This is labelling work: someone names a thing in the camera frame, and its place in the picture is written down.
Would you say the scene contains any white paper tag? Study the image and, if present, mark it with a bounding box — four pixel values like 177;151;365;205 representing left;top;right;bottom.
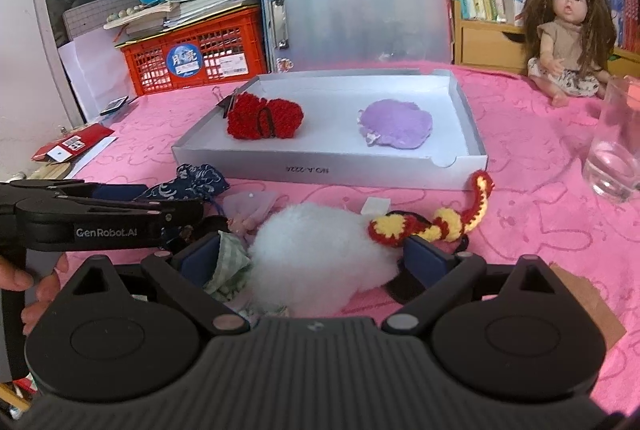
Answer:
361;197;391;217

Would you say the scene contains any white cardboard box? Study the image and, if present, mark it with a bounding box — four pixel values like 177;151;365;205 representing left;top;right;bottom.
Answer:
171;69;488;191

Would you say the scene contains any blue floral drawstring pouch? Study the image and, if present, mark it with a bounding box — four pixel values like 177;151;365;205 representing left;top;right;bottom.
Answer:
135;163;231;217

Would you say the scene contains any green plaid cloth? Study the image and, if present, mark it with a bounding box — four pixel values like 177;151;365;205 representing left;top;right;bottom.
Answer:
204;231;253;307

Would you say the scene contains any red envelope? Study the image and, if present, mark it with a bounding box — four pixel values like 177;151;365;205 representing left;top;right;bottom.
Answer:
31;124;116;162

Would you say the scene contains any wooden bead string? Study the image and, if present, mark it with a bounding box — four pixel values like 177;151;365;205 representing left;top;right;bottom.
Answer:
106;4;152;24

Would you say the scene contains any red plastic crate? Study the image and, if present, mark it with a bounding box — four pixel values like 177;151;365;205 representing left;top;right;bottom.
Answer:
120;6;266;96

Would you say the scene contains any small black calculator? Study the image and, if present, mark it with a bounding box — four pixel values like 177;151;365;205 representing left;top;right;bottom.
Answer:
100;96;130;116

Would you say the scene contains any white fluffy pompom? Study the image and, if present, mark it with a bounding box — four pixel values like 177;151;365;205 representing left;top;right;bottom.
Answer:
248;203;401;316

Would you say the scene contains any brown haired baby doll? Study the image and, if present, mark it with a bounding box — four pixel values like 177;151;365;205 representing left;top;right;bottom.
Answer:
521;0;617;107

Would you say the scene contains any red yellow crochet snake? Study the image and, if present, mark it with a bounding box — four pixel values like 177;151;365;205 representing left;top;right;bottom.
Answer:
368;170;495;250

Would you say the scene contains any pink printed blanket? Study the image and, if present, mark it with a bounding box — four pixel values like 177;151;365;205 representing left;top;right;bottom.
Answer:
30;59;640;416

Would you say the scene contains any clear drinking glass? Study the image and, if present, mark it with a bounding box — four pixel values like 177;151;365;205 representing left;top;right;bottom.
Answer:
582;75;640;203

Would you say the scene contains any person's left hand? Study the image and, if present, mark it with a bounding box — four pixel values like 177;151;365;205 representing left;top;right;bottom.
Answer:
0;255;69;336

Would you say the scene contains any white paper sheet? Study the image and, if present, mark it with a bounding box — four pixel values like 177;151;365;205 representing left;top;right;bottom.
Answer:
57;38;137;121

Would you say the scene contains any purple plush piece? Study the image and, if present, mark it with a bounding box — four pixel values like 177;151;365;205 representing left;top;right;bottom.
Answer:
357;99;434;150

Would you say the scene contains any translucent plastic clipboard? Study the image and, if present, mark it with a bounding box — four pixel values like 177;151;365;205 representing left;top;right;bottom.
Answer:
260;0;453;72

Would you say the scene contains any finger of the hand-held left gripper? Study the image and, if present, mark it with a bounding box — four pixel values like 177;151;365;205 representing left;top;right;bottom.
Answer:
0;179;150;204
75;199;206;255

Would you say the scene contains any brown cardboard piece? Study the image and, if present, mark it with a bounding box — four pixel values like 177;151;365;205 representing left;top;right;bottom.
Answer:
550;263;627;348

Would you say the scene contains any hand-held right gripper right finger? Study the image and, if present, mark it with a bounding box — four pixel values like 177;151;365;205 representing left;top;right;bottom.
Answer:
382;237;558;336

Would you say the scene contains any white grid board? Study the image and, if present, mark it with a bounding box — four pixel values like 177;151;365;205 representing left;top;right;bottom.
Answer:
62;0;146;42

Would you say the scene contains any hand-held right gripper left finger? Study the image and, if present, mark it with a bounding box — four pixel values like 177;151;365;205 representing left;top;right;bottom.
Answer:
72;231;251;336

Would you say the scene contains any red crochet piece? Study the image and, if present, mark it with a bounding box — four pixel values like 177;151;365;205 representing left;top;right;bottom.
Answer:
226;93;305;141

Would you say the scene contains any black binder clip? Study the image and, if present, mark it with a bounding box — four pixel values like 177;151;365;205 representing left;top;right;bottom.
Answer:
212;86;242;118

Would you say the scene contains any wooden drawer organizer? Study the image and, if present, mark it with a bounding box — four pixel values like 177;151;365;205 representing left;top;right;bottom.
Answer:
452;0;640;77

